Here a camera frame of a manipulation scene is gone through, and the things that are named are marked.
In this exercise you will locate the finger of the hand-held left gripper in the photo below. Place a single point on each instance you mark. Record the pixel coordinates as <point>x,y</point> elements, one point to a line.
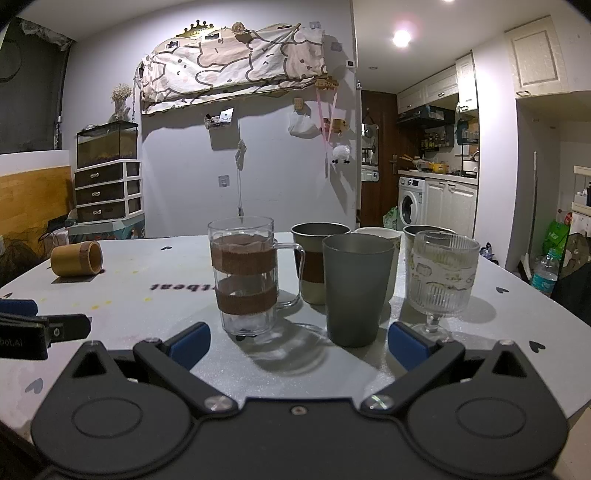
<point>17,307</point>
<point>69,326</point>

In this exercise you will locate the small green bag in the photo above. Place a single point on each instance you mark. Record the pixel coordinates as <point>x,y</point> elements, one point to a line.
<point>390,219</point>

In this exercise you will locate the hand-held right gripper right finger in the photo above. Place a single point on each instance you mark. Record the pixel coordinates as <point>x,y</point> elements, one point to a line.
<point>407,347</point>

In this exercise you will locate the glass fish tank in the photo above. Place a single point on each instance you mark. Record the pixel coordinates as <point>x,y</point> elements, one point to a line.
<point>107,145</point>

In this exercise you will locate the ribbed glass goblet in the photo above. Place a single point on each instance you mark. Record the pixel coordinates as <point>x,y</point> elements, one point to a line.
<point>441,281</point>

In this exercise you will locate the printed blanket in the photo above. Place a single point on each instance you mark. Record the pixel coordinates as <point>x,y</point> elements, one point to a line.
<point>231,60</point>

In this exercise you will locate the white kitchen wall cabinets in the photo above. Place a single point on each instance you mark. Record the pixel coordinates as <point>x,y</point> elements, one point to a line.
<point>438,87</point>

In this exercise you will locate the grey tumbler cup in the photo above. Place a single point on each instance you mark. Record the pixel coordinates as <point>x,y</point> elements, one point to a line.
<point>355,295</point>

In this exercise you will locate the glass mug with brown bands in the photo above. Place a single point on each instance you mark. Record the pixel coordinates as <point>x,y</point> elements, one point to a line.
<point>242,277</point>

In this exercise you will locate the gold crown decoration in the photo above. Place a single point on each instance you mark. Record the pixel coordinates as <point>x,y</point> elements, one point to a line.
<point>197,30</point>

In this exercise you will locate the dried flower bouquet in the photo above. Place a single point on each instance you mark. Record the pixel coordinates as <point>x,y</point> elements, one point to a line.
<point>121,97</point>

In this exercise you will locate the dark wooden door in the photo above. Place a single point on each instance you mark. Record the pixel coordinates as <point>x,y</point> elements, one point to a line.
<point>378,152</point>

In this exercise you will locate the white drawer unit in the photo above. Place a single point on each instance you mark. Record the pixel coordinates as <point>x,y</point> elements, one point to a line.
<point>107,189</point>

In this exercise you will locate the white plush toy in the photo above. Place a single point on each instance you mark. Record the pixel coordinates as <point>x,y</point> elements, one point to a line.
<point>341,153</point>

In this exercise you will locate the large green bag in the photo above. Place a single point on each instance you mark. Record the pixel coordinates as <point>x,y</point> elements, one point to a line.
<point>557,240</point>

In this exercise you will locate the white washing machine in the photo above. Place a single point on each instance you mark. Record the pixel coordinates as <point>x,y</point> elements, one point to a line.
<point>412,203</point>

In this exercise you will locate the bamboo cup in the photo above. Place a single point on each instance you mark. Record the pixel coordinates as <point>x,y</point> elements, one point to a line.
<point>76,261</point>

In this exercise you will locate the metal cup with brown band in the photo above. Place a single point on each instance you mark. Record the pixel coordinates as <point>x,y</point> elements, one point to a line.
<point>310,267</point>

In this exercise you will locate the white hanging bag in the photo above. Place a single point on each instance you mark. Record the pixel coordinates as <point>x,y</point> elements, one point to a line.
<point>302,124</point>

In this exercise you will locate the wooden board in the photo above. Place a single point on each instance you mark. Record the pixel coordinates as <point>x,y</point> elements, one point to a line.
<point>32,203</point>

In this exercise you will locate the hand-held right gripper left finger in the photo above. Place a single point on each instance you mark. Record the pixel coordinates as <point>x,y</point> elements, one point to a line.
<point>188,347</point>

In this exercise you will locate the plain metal cup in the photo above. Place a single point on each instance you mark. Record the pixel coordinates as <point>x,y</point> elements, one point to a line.
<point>411,233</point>

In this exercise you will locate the white kitchen base cabinet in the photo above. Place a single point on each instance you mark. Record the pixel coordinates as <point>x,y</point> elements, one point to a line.
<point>450,207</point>

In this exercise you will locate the clear water bottle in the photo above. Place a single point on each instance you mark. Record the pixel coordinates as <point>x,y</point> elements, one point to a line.
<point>545,277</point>

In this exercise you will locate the white cup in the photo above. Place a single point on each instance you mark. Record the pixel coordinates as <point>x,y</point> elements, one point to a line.
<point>392,235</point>

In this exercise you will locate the tall white wall cabinet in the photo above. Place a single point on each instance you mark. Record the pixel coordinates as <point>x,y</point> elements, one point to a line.
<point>538,55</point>

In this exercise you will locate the round ceiling light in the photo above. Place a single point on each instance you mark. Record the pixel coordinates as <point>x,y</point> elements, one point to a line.
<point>401,38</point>

